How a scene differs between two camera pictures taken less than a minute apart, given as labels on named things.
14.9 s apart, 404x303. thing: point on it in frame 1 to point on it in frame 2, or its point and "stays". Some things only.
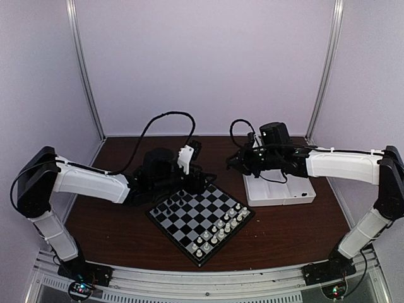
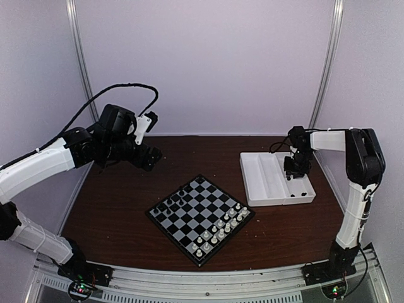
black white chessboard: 202,223 stays
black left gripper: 192,187 to 139,160
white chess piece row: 221,234 stays
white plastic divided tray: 275,187 stays
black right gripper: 242,163 to 297,173
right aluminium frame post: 327,72 stays
